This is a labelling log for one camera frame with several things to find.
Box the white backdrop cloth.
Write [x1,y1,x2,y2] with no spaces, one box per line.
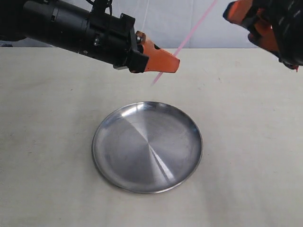
[0,0,303,48]

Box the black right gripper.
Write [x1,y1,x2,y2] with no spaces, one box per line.
[223,0,303,70]

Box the round stainless steel plate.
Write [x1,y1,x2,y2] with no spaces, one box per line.
[91,101,203,194]

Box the purple translucent loop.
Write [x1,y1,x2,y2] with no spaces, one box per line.
[150,0,219,86]

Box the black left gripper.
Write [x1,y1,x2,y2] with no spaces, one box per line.
[89,13,180,73]

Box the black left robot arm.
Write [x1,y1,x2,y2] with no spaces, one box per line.
[0,0,180,73]

